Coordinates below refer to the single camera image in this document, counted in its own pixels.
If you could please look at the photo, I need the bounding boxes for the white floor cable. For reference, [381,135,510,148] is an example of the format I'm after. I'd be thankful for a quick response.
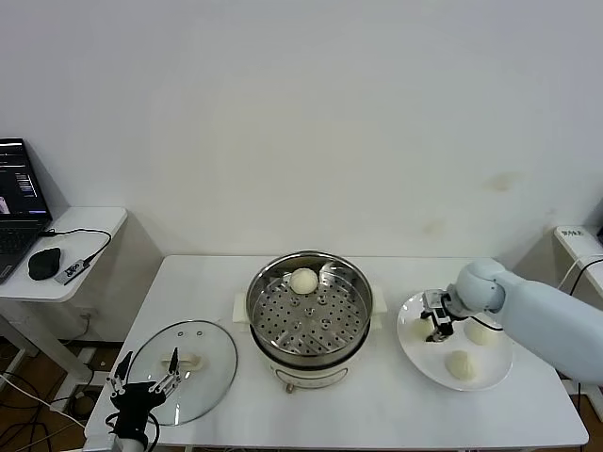
[0,372,89,428]

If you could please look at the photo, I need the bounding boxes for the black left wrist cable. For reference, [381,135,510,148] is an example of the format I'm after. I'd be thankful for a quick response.
[106,412,161,448]

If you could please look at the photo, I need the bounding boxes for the black laptop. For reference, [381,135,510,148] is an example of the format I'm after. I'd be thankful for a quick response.
[0,137,54,285]

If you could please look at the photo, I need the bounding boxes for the black laptop cable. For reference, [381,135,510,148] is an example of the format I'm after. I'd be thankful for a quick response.
[41,228,113,263]

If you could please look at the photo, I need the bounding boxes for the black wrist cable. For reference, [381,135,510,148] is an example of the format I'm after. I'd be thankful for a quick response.
[468,315,503,331]
[106,412,161,448]

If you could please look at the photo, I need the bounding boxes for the stainless steel steamer basket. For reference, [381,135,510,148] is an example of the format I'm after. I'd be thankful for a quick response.
[247,250,375,366]

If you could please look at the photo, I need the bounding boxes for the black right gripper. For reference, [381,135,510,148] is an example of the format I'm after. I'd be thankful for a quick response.
[420,289,457,344]

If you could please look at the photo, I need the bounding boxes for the glass lid with cream handle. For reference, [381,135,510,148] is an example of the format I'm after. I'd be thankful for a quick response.
[125,319,239,428]

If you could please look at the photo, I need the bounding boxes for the grey portable drive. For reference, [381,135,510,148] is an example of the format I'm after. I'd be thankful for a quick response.
[55,257,90,285]

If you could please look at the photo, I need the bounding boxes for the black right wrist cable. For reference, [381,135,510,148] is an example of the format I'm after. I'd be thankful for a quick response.
[468,315,503,331]

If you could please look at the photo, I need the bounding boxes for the white round plate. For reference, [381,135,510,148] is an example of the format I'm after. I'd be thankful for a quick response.
[396,290,513,393]

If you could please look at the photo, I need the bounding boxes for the white thin cable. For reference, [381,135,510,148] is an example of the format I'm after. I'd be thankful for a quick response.
[558,256,603,293]

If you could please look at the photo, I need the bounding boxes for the white side table with laptop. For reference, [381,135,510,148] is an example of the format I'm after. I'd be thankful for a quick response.
[0,205,129,387]

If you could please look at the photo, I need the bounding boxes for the black floor cables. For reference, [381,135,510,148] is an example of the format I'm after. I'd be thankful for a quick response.
[0,395,86,452]

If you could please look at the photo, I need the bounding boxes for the black cable with adapter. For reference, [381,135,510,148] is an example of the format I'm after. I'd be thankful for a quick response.
[564,257,603,425]

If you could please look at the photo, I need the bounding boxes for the black computer mouse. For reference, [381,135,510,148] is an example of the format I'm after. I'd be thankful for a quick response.
[28,247,63,282]

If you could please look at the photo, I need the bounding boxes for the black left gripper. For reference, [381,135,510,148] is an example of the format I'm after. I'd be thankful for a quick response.
[108,347,183,438]

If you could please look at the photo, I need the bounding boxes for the white side table with label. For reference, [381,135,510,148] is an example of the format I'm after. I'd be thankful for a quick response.
[553,225,603,411]

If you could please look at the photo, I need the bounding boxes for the white steamed baozi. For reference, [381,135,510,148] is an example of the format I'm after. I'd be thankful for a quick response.
[288,266,319,296]
[464,319,500,347]
[445,350,481,380]
[404,319,434,349]

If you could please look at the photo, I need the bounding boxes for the cream electric cooker base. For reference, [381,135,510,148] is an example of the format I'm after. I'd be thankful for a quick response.
[233,290,390,395]

